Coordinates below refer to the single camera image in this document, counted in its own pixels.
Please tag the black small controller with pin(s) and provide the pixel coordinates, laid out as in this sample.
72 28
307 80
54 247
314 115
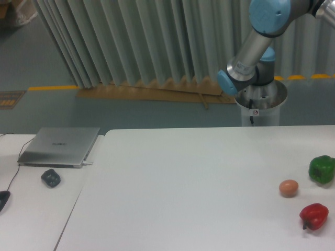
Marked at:
51 178

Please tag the silver laptop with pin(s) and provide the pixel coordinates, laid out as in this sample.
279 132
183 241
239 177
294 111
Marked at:
60 147

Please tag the brown egg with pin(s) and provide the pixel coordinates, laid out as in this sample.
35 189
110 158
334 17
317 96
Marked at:
288 188

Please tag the brown cardboard sheet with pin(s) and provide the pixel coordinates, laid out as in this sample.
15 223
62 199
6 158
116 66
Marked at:
205 92

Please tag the green bell pepper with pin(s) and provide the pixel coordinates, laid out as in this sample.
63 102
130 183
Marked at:
321 169

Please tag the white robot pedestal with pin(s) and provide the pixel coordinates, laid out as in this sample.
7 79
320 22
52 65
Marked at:
260 105

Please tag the red bell pepper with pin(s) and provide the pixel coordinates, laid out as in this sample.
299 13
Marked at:
314 216

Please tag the grey pleated curtain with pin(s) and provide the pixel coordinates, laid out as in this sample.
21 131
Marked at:
144 42

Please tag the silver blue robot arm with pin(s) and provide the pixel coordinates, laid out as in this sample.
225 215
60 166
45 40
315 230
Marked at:
254 62

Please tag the black computer mouse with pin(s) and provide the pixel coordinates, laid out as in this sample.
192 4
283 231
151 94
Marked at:
4 196

